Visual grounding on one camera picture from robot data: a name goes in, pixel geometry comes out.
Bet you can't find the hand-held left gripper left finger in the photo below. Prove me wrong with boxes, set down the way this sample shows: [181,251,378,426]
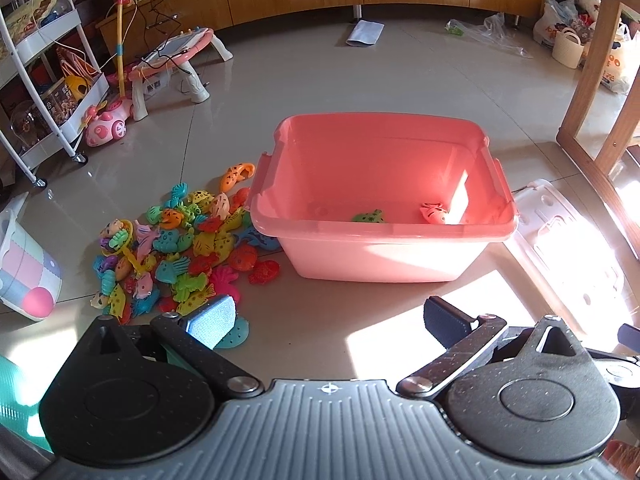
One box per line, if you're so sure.
[79,294,266,401]

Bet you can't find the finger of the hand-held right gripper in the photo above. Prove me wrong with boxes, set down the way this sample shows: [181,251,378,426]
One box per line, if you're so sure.
[590,323,640,411]

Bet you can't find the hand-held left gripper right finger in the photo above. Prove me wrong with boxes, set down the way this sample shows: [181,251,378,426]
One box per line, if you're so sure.
[396,296,593,400]

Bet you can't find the pile of colourful toy fish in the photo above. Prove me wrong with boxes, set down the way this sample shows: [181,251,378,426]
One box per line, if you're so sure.
[89,161,283,326]

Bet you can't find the pink plastic storage bin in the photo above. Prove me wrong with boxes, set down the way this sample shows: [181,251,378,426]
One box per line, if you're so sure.
[249,114,520,283]

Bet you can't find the teal perforated plastic disc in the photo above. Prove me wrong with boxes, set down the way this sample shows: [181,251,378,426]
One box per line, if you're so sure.
[212,312,249,350]

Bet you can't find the orange toy fish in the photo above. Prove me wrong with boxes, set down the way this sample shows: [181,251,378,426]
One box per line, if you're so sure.
[419,202,448,224]

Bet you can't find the clear plastic bin lid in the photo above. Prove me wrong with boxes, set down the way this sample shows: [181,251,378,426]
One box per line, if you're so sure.
[510,178,632,331]

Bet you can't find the pink ball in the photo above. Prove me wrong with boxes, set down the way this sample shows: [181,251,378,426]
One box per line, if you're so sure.
[22,287,55,322]

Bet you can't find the pastel patchwork bucket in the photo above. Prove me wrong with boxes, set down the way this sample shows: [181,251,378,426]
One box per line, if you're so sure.
[0,192,63,322]

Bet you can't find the pink push toy with stick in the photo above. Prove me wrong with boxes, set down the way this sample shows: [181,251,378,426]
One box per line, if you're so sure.
[81,0,137,149]

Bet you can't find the pink toy drawing table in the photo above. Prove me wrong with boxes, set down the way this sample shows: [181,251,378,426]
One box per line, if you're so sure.
[127,27,233,121]

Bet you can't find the clear plastic bag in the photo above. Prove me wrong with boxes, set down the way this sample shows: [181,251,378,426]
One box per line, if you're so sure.
[445,12,536,58]

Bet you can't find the white woven basket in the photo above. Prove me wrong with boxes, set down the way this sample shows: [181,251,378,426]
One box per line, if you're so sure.
[551,27,587,69]

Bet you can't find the grey paper sheet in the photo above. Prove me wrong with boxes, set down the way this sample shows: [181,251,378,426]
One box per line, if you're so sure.
[346,20,385,47]

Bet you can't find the white printed plastic bag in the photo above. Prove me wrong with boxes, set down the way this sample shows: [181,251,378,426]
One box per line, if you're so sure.
[532,0,578,46]
[600,22,633,93]

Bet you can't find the white rolling cart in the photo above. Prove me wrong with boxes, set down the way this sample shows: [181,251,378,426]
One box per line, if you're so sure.
[0,0,111,188]

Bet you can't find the wooden chair frame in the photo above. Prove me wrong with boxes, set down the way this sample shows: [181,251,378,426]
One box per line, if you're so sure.
[556,0,640,221]

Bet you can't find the black cables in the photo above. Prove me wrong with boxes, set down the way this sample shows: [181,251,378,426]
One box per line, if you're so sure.
[120,0,201,78]

